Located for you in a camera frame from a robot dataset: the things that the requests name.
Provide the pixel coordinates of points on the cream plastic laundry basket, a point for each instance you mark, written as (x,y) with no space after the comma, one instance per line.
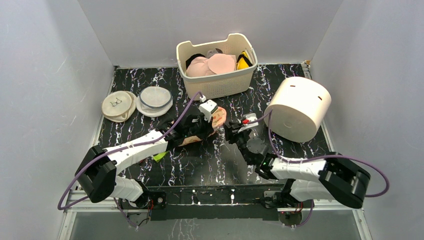
(216,86)

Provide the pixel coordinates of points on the white cylindrical drum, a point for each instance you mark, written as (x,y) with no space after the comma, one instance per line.
(297,109)

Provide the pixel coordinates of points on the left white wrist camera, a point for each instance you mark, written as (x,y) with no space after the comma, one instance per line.
(207,107)

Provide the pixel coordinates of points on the yellow black item in basket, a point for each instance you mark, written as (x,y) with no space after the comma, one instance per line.
(243,61)

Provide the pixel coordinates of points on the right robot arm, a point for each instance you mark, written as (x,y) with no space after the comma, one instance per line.
(327,178)

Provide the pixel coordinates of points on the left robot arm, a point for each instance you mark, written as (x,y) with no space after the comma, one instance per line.
(98,173)

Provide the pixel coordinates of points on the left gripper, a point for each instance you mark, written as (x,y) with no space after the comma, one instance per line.
(208,127)

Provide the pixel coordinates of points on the green plastic clip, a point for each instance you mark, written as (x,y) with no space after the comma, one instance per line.
(158,157)

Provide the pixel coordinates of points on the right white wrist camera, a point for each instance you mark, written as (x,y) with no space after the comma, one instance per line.
(248,120)

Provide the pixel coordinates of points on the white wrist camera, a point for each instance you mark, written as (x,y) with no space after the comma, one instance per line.
(207,107)
(248,120)

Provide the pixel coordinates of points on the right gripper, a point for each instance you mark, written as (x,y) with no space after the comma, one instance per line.
(236,133)

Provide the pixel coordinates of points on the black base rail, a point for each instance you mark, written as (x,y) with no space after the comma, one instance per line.
(249,201)

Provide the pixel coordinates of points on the pink bra in basket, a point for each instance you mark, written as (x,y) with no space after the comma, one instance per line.
(217,64)

